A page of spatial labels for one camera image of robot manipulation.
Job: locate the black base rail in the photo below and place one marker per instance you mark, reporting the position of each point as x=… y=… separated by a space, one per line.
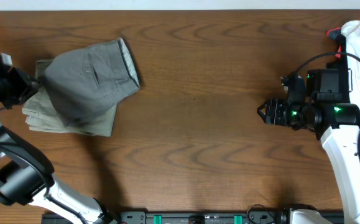
x=254 y=216

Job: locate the folded khaki shorts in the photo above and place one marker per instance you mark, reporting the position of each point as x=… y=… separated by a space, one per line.
x=42 y=116

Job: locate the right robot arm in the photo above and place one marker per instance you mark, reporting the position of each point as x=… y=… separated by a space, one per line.
x=327 y=103

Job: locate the grey shorts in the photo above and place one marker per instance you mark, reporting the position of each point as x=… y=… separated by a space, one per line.
x=86 y=82

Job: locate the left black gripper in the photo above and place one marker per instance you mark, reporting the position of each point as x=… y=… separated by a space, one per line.
x=20 y=86

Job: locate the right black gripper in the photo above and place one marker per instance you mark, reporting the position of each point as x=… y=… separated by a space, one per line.
x=275 y=114

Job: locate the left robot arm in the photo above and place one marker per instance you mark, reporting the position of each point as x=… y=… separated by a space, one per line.
x=26 y=175

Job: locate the black and red garment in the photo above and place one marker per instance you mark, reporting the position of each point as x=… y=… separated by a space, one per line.
x=340 y=63

